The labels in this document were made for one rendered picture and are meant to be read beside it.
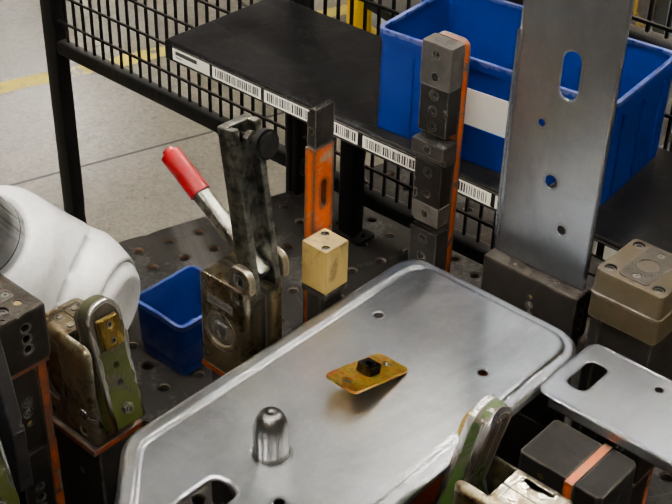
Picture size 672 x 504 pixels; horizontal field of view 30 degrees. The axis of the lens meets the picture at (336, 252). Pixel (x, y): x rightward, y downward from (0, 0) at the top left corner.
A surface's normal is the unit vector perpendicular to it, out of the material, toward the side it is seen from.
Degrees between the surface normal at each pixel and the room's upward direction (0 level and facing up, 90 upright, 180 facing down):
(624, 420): 0
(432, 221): 90
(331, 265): 90
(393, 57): 90
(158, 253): 0
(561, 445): 0
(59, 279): 82
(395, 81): 90
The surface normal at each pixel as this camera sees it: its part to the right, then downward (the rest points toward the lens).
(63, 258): 0.87, 0.02
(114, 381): 0.73, 0.22
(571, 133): -0.67, 0.41
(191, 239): 0.03, -0.82
